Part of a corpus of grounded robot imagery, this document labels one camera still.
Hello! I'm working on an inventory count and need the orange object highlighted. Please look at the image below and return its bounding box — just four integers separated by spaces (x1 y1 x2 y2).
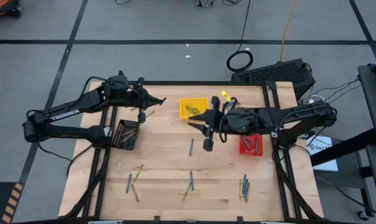
0 0 22 19

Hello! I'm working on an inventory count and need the black floor cable bundle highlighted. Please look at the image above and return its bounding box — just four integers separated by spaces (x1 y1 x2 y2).
193 0 242 9

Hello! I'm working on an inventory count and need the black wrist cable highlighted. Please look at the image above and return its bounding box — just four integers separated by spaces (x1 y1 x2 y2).
81 75 114 96
218 96 239 144

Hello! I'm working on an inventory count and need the black cable with coil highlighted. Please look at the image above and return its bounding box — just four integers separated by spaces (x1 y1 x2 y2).
226 0 255 73

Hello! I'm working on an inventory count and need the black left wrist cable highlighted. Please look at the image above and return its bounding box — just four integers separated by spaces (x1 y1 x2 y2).
81 75 114 96

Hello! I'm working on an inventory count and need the grey cart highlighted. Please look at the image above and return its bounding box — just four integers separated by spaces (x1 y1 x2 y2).
357 58 376 222

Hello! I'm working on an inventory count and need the black metal beam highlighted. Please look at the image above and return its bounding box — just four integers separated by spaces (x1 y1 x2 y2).
310 128 376 167

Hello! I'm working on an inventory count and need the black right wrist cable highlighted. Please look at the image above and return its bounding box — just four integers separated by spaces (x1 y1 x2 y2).
218 96 239 144

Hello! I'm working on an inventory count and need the yellow plastic basket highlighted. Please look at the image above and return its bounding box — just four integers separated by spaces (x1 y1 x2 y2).
179 97 210 121

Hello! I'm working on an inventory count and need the white paper sign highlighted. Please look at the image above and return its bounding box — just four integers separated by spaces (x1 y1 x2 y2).
306 135 339 172

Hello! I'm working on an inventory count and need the red plastic basket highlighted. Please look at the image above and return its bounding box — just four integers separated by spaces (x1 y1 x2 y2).
239 133 264 157

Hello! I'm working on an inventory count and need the yellow hanging cable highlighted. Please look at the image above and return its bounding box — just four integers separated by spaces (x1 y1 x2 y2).
279 0 299 62

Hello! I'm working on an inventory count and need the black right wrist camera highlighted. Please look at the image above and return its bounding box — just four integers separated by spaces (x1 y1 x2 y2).
202 136 215 152

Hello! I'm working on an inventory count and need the black cables to cart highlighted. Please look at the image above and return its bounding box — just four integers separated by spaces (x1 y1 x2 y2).
312 77 363 105

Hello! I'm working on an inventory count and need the black metal table frame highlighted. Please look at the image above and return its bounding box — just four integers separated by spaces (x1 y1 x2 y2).
59 70 324 224

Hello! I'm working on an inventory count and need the black perforated computer tower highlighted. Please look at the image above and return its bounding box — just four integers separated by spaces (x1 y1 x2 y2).
230 58 317 101

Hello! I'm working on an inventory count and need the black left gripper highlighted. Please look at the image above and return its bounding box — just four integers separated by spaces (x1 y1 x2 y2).
129 77 167 110

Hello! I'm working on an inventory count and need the black orange striped floor mat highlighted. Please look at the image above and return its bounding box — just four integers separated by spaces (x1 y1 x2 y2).
0 181 24 224

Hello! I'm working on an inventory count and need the white cable bundle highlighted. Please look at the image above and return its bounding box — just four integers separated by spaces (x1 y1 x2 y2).
299 94 326 106

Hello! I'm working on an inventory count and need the black left base cable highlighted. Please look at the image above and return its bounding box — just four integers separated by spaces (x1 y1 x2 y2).
37 141 95 180

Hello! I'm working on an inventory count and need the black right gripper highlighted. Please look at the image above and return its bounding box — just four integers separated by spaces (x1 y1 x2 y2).
187 106 261 136

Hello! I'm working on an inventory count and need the black plastic basket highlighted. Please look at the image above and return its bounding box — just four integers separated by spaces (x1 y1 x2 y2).
111 119 141 151

